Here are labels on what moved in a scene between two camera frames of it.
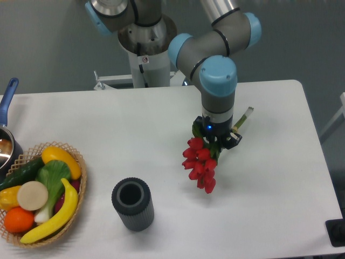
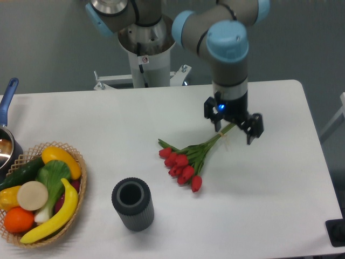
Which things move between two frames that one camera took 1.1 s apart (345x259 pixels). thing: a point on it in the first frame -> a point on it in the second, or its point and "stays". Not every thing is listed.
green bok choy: [54, 174] stays
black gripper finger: [233, 140] -> [253, 127]
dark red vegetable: [76, 184] stays
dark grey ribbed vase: [132, 198] stays
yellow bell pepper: [8, 198] stays
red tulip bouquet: [201, 159] -> [186, 163]
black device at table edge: [336, 230] stays
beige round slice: [32, 195] stays
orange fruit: [18, 220] stays
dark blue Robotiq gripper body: [212, 130] -> [235, 110]
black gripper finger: [199, 120] -> [208, 104]
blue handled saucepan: [11, 150] stays
